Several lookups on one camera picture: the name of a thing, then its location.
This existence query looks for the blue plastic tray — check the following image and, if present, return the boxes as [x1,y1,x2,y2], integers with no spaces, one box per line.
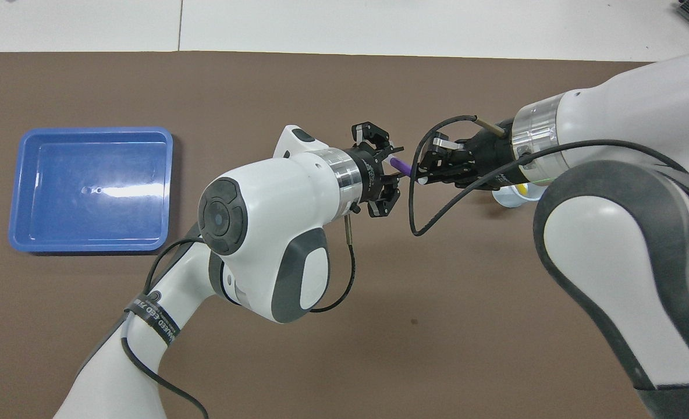
[8,127,174,253]

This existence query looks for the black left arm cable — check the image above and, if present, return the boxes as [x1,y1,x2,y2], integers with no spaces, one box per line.
[120,218,357,419]

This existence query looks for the brown table mat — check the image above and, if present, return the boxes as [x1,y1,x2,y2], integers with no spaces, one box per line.
[0,51,689,419]

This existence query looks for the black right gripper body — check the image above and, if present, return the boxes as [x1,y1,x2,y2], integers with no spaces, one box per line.
[458,121,517,188]

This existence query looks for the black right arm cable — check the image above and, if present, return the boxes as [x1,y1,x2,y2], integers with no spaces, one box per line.
[409,115,689,236]

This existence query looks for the purple marker pen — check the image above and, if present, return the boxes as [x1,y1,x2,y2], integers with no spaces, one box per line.
[390,156,429,186]

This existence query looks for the clear plastic cup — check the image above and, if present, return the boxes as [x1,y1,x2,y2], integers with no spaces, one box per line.
[492,182,546,208]

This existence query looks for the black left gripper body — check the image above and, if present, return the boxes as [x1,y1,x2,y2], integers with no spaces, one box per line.
[346,144,393,201]

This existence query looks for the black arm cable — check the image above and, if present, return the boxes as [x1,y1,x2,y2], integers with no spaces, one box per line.
[120,218,357,419]
[409,115,689,236]

